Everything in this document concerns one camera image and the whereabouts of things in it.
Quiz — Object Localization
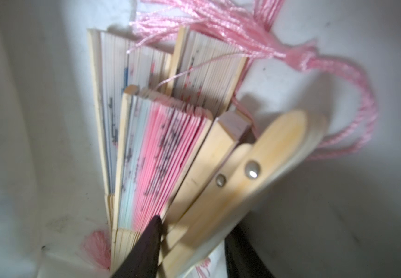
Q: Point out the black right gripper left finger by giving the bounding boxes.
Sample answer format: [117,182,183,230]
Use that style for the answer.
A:
[111,215,162,278]

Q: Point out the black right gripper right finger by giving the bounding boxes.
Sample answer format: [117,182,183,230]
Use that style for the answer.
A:
[225,226,274,278]

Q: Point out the pink folding fans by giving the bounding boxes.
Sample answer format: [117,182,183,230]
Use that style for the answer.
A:
[82,0,378,278]

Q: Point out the white tote bag yellow handles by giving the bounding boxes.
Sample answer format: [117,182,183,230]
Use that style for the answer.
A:
[0,1,401,278]

